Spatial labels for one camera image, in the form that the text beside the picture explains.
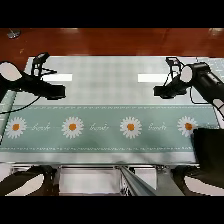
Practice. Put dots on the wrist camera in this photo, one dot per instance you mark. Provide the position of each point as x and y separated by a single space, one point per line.
40 63
173 65

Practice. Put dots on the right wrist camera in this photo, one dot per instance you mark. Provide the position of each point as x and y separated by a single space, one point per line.
173 65

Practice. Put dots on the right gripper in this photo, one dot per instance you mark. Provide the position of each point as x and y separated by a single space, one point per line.
168 90

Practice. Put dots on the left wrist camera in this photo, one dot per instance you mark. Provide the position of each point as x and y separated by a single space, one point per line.
40 63

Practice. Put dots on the black garment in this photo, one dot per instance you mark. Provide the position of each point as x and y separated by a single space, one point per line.
210 153

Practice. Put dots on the silver frame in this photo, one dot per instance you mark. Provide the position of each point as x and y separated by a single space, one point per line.
136 183

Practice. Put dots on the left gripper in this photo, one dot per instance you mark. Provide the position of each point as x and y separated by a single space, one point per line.
55 92

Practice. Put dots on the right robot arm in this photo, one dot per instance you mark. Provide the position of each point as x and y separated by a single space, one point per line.
206 80

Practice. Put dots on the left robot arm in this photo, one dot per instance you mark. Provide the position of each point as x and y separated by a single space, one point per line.
30 83

